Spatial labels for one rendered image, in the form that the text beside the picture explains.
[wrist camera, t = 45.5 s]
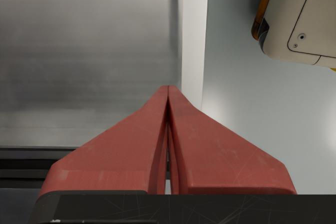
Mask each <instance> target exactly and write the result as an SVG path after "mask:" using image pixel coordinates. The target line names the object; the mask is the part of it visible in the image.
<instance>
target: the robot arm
mask: <svg viewBox="0 0 336 224"><path fill-rule="evenodd" d="M167 159H169V175H170V192H171V194H165V192H166V176H167ZM27 224H336V194H297V191H296V189H295V186H294V184H293V181H292V179H291V177H290V174H289V172H288V170H287V168H286V166H285V165H284V164H283V163H282V162H281V161H279V160H277V159H276V158H274V157H273V156H271V155H270V154H268V153H266V152H265V151H263V150H262V149H260V148H258V147H257V146H255V145H254V144H252V143H251V142H249V141H247V140H246V139H244V138H243V137H241V136H239V135H238V134H236V133H235V132H233V131H232V130H230V129H228V128H227V127H225V126H224V125H222V124H221V123H219V122H217V121H216V120H214V119H213V118H211V117H209V116H208V115H206V114H205V113H203V112H202V111H200V110H198V109H197V108H196V107H194V106H193V105H192V104H191V103H190V101H189V100H188V99H187V98H186V97H185V96H184V95H183V94H182V92H181V91H180V90H179V89H178V88H177V87H176V86H175V85H168V86H167V85H162V86H160V87H159V88H158V89H157V91H156V92H155V93H154V94H153V95H152V96H151V97H150V99H149V100H148V101H147V102H146V103H145V104H144V105H143V106H142V107H141V108H140V109H138V110H137V111H135V112H134V113H132V114H131V115H129V116H127V117H126V118H124V119H123V120H121V121H120V122H118V123H116V124H115V125H113V126H112V127H110V128H109V129H107V130H105V131H104V132H102V133H101V134H99V135H98V136H96V137H94V138H93V139H91V140H90V141H88V142H87V143H85V144H83V145H82V146H80V147H79V148H77V149H76V150H74V151H72V152H71V153H69V154H68V155H66V156H65V157H63V158H61V159H60V160H58V161H57V162H55V163H54V164H53V165H52V166H51V168H50V169H49V171H48V173H47V175H46V178H45V180H44V183H43V185H42V188H41V190H40V192H39V195H38V197H37V200H36V202H35V205H34V207H33V210H32V212H31V214H30V217H29V219H28V222H27Z"/></svg>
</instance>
